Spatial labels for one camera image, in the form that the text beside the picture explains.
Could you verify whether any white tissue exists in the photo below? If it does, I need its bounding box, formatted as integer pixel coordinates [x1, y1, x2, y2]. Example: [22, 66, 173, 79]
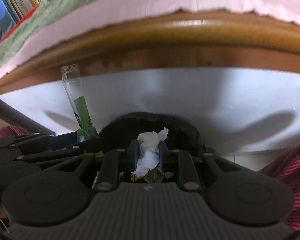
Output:
[132, 127, 168, 177]

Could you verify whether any clear green stick wrapper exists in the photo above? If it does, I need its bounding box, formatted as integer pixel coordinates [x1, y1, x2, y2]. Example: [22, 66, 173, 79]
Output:
[61, 64, 99, 142]

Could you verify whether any black trash bin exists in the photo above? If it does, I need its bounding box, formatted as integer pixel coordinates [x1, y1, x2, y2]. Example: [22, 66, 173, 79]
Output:
[97, 112, 207, 183]

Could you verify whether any magenta striped clothing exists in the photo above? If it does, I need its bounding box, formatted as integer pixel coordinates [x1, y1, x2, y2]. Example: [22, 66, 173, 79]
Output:
[260, 145, 300, 230]

